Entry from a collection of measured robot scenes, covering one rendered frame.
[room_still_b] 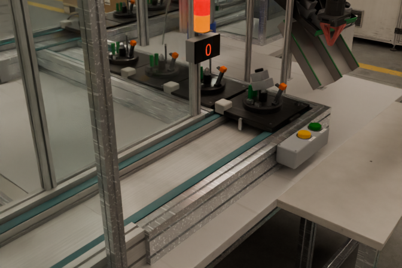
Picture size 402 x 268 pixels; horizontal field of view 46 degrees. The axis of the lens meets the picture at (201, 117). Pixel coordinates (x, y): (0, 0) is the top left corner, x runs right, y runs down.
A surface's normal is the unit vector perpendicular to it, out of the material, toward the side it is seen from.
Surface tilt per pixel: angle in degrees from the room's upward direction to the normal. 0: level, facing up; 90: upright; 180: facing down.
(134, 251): 90
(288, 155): 90
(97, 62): 90
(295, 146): 0
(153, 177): 0
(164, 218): 0
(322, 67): 45
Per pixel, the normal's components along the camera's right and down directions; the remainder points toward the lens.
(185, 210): 0.76, 0.29
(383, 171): 0.00, -0.90
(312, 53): 0.44, -0.40
